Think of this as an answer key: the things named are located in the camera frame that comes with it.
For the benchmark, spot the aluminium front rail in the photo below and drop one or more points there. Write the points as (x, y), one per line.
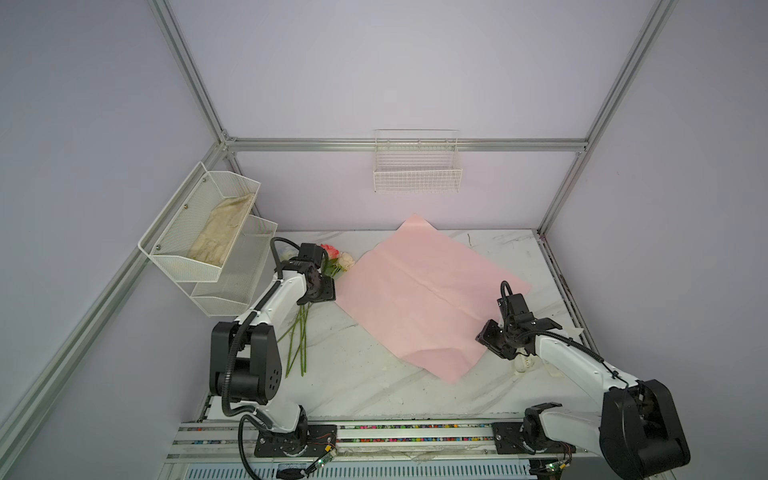
(415, 440)

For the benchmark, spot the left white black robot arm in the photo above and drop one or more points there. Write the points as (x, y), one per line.
(245, 370)

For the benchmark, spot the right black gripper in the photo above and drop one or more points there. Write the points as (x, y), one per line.
(485, 336)

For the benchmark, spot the pink purple wrapping paper sheet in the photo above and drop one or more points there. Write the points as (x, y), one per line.
(425, 297)

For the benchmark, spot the white mesh lower shelf basket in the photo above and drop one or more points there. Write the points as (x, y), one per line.
(235, 290)

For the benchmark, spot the white mesh shelf basket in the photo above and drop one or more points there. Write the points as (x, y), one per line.
(193, 238)
(235, 290)

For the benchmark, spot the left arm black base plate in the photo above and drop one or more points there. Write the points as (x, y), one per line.
(307, 441)

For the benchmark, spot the white wire wall basket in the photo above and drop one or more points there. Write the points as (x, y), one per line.
(416, 161)

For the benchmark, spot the white mesh upper shelf basket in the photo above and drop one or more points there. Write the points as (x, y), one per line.
(193, 238)

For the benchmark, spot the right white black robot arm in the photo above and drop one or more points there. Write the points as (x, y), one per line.
(636, 428)

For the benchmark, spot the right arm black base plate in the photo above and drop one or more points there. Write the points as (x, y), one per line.
(518, 437)

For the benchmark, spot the cream fake rose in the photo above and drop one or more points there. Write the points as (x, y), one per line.
(342, 263)

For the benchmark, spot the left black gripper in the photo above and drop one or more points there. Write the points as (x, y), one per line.
(327, 294)

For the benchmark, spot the beige cloth in basket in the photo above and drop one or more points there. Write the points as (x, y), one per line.
(213, 244)

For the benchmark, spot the red pink fake rose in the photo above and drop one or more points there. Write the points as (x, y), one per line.
(332, 252)

